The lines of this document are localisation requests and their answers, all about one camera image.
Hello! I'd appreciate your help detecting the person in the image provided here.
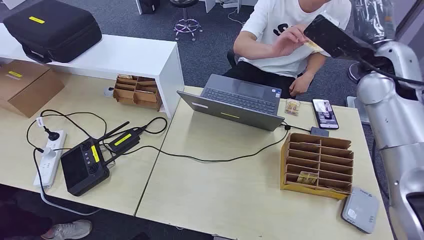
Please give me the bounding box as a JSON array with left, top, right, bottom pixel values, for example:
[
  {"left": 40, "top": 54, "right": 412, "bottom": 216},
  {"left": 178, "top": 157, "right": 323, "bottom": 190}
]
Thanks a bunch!
[{"left": 223, "top": 0, "right": 353, "bottom": 100}]

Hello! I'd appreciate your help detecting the dark trouser leg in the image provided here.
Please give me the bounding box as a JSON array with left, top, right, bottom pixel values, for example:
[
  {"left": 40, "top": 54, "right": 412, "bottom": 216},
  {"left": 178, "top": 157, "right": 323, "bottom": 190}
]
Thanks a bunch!
[{"left": 0, "top": 185, "right": 54, "bottom": 240}]

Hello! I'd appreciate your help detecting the chrome stool base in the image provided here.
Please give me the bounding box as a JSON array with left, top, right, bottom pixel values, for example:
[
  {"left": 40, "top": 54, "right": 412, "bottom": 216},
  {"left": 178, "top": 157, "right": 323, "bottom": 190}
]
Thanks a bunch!
[{"left": 168, "top": 0, "right": 204, "bottom": 42}]

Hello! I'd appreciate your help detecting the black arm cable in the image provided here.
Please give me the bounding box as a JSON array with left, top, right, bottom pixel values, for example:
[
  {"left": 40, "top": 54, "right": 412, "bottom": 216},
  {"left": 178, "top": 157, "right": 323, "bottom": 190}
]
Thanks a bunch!
[{"left": 357, "top": 56, "right": 424, "bottom": 87}]

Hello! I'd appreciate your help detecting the person's left hand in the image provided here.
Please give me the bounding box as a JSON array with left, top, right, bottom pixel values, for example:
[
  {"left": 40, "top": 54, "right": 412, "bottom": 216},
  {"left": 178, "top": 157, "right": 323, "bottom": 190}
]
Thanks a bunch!
[{"left": 288, "top": 73, "right": 314, "bottom": 98}]

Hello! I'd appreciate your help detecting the black office chair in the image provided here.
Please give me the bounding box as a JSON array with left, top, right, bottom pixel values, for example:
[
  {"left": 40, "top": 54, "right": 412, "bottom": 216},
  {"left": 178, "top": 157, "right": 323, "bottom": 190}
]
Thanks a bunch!
[{"left": 226, "top": 49, "right": 238, "bottom": 68}]

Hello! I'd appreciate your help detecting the white power strip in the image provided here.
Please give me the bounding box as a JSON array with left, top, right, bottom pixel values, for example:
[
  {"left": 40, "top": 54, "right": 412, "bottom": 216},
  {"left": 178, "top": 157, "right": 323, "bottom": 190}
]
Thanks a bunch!
[{"left": 33, "top": 130, "right": 68, "bottom": 189}]

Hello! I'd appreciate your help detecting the chrome stanchion pole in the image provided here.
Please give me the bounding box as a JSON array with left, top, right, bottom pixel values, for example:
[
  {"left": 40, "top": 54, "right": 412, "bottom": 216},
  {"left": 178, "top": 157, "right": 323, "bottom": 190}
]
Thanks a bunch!
[{"left": 347, "top": 62, "right": 364, "bottom": 84}]

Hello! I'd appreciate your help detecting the large cardboard card organizer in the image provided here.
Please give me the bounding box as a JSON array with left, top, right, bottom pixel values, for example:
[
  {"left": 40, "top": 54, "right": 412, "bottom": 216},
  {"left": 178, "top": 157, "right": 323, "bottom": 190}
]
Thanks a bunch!
[{"left": 279, "top": 132, "right": 355, "bottom": 201}]

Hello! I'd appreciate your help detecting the white plug adapter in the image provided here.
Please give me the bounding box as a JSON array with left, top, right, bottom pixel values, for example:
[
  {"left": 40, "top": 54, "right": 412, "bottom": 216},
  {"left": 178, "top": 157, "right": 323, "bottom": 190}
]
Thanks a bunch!
[{"left": 34, "top": 147, "right": 58, "bottom": 160}]

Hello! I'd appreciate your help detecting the person's right hand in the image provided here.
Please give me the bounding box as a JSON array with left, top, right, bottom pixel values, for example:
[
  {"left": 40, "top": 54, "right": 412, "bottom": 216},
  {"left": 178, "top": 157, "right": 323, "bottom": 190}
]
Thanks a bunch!
[{"left": 271, "top": 24, "right": 311, "bottom": 58}]

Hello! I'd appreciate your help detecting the black controller with antennas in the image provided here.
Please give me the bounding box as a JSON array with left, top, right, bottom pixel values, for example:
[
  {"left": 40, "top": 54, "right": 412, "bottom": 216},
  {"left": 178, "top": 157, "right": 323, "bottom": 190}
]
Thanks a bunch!
[{"left": 60, "top": 120, "right": 131, "bottom": 197}]

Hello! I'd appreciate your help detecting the grey laptop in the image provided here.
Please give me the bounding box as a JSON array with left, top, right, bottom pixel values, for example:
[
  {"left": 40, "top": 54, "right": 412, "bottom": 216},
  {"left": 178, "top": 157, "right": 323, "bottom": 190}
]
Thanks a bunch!
[{"left": 176, "top": 73, "right": 286, "bottom": 132}]

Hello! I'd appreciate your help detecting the short black hub cable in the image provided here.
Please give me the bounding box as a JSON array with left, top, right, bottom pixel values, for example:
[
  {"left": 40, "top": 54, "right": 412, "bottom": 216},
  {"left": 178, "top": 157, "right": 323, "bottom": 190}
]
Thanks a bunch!
[{"left": 281, "top": 122, "right": 314, "bottom": 133}]

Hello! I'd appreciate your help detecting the grey power strip cord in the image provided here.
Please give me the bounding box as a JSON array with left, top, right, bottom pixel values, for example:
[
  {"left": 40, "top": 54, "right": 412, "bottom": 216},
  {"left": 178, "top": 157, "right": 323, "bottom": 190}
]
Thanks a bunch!
[{"left": 32, "top": 149, "right": 101, "bottom": 217}]

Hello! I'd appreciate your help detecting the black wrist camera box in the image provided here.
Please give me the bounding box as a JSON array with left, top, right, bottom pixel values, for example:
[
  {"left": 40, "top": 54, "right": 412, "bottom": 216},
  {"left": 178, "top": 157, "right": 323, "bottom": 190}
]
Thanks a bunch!
[{"left": 303, "top": 14, "right": 377, "bottom": 60}]

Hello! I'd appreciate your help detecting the black box on floor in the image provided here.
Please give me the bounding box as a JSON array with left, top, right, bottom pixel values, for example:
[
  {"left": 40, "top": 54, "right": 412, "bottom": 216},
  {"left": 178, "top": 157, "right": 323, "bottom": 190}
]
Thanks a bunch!
[{"left": 137, "top": 0, "right": 162, "bottom": 15}]

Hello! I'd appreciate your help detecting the small grey adapter hub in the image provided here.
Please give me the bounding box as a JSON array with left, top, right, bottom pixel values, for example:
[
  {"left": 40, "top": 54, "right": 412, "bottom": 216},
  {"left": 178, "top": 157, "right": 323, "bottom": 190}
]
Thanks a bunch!
[{"left": 310, "top": 126, "right": 330, "bottom": 138}]

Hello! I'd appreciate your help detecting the white floor cable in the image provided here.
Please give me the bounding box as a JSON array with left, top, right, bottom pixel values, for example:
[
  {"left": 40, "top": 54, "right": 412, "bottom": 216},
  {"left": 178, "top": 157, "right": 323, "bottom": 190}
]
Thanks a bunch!
[{"left": 226, "top": 8, "right": 246, "bottom": 26}]

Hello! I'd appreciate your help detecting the small cardboard divider organizer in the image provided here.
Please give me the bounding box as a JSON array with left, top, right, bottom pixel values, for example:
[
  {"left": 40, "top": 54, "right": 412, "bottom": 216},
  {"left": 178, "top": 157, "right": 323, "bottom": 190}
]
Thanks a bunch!
[{"left": 112, "top": 74, "right": 163, "bottom": 112}]

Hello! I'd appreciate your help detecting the black plug with cable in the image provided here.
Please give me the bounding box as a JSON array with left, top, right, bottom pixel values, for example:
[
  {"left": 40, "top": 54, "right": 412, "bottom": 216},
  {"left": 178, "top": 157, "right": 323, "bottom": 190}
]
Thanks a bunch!
[{"left": 25, "top": 109, "right": 109, "bottom": 150}]

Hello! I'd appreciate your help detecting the long black power cable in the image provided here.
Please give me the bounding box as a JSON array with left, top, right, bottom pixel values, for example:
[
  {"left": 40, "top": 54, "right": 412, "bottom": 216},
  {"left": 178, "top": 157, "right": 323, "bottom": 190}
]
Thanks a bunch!
[{"left": 102, "top": 115, "right": 292, "bottom": 164}]

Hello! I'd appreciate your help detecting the grey kiosk stand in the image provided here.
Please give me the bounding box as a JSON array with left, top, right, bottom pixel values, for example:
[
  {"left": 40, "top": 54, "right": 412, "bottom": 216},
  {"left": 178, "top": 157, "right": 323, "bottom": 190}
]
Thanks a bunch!
[{"left": 346, "top": 96, "right": 371, "bottom": 126}]

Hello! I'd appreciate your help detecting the brown cardboard box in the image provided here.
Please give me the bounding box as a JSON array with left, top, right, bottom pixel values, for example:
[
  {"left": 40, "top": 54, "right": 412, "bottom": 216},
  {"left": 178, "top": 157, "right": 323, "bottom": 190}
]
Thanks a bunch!
[{"left": 0, "top": 59, "right": 65, "bottom": 119}]

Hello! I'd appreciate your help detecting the gold card in organizer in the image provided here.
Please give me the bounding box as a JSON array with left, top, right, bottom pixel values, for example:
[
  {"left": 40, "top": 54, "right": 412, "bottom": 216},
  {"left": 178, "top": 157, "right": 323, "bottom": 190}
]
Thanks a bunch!
[{"left": 296, "top": 171, "right": 319, "bottom": 186}]

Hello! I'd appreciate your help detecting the gold patterned card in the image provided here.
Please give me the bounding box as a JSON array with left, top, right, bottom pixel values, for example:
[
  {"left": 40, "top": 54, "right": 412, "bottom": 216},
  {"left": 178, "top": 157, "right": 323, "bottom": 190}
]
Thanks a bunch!
[{"left": 285, "top": 98, "right": 301, "bottom": 117}]

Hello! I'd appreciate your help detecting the black carrying case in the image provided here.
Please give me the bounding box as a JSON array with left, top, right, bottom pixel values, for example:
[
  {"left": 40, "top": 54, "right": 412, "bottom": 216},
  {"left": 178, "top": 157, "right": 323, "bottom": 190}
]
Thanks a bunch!
[{"left": 2, "top": 0, "right": 103, "bottom": 64}]

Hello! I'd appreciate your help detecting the white sneaker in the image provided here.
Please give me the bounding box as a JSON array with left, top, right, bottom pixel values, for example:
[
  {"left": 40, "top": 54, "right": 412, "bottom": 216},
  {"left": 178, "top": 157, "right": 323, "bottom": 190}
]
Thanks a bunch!
[{"left": 41, "top": 219, "right": 93, "bottom": 240}]

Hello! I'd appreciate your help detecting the black power brick yellow label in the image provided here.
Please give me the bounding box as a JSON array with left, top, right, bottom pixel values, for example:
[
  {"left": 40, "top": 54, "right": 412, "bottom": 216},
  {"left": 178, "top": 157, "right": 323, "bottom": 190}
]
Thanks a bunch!
[{"left": 107, "top": 127, "right": 144, "bottom": 155}]

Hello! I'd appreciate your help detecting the gold ID card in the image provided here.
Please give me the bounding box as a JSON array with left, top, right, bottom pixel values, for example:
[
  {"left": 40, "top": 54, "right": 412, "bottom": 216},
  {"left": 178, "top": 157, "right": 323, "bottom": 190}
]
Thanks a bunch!
[{"left": 304, "top": 40, "right": 325, "bottom": 54}]

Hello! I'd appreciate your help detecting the robot right hand grey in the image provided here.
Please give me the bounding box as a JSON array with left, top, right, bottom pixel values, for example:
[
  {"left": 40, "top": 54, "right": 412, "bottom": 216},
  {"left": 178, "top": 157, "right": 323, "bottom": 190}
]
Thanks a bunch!
[{"left": 351, "top": 0, "right": 397, "bottom": 46}]

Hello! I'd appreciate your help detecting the white desk shelf riser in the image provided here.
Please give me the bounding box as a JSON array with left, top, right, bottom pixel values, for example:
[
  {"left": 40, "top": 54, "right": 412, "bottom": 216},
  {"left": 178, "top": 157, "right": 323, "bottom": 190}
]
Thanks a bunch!
[{"left": 0, "top": 23, "right": 185, "bottom": 119}]

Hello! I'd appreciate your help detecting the black smartphone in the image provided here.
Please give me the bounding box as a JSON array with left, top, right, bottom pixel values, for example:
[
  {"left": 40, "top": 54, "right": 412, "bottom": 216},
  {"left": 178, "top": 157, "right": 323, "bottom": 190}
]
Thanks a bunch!
[{"left": 311, "top": 98, "right": 340, "bottom": 130}]

